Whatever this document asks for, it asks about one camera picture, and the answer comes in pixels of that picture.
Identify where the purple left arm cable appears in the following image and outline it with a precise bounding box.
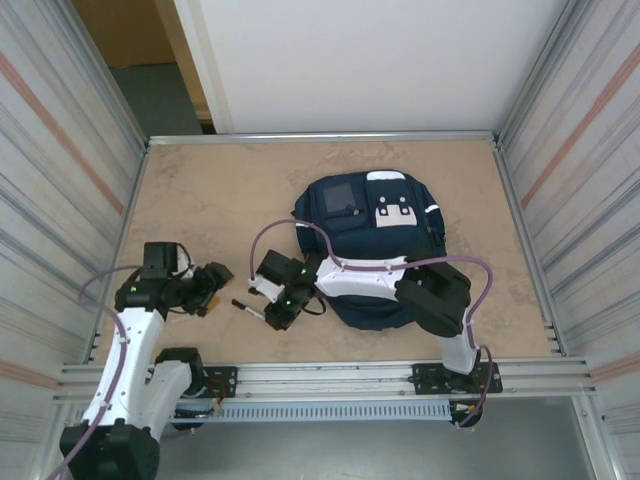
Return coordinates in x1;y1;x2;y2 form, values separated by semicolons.
47;264;194;480

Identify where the grey slotted cable duct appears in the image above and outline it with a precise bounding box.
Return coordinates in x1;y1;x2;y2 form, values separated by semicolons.
73;402;454;424

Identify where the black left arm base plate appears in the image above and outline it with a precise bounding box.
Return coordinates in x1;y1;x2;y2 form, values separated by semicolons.
169;365;239;400

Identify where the white door frame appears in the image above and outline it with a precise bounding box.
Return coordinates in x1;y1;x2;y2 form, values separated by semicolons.
172;0;235;135

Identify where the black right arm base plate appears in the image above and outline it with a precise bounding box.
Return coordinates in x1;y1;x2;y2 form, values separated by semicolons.
410;363;503;397

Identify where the black marker pen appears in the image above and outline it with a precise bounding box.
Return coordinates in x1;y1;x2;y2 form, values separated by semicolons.
230;298;269;321

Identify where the aluminium mounting rail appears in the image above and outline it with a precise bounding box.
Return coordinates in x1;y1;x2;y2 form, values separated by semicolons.
58;355;597;402

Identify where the small green circuit board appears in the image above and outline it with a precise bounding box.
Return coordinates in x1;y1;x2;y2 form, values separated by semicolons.
174;407;225;420

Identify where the aluminium table frame rail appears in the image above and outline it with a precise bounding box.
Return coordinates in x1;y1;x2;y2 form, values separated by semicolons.
492;134;571;357
83;142;151;365
147;130;501;147

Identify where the navy blue backpack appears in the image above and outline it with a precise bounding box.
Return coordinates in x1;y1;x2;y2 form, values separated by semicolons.
292;169;448;331

